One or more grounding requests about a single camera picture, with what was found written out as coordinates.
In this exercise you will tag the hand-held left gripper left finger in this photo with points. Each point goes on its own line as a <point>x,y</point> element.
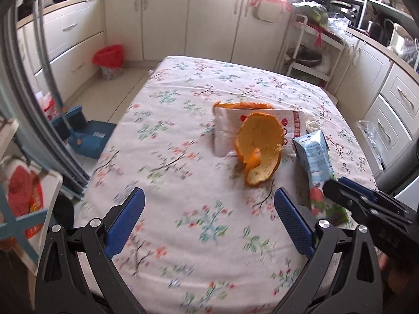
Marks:
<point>126,222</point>

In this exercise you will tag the table with floral cloth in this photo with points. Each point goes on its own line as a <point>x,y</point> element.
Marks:
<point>183,137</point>

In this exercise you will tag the white kitchen cabinets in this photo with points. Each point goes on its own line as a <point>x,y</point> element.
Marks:
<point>212,23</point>

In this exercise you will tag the white and blue shoe rack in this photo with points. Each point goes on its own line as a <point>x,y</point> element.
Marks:
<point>16,222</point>

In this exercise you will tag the white hanging bin red bag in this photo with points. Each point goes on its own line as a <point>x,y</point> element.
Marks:
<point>268,6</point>

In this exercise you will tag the blue dustpan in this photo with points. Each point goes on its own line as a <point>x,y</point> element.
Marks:
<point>91,137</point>

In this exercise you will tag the black wok with lid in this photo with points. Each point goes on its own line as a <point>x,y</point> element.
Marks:
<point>304,57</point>

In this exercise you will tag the red mesh slipper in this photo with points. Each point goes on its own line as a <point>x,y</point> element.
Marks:
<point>21,193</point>

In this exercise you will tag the white kettle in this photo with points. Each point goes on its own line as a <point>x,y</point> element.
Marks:
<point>399,39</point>

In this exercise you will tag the small orange peel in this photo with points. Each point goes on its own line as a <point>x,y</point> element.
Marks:
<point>242,105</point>

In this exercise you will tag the clear plastic bag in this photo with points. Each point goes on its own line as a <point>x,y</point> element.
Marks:
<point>370,137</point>

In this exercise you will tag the white packet with red print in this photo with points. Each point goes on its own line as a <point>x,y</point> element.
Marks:
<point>226,127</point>

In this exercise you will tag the white rolling cart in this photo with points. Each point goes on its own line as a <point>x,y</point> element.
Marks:
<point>327,42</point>

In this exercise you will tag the large orange peel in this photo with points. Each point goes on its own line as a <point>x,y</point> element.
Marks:
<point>258,137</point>

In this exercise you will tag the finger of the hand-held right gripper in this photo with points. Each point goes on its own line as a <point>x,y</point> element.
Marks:
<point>356,187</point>
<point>340,196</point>

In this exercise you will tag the bin with red liner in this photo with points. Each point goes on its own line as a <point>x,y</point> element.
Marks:
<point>108,59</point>

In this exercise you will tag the crushed milk carton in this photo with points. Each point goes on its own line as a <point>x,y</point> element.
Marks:
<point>311,150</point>

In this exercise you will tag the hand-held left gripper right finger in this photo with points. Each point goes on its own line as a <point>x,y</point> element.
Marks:
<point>294,225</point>

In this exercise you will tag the black toaster oven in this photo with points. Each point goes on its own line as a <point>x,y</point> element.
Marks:
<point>347,6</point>

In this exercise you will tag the grey folded metal rack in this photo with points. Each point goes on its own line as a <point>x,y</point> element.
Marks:
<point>32,130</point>

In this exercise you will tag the bag of green vegetables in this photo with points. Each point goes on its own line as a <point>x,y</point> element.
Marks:
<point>312,14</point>

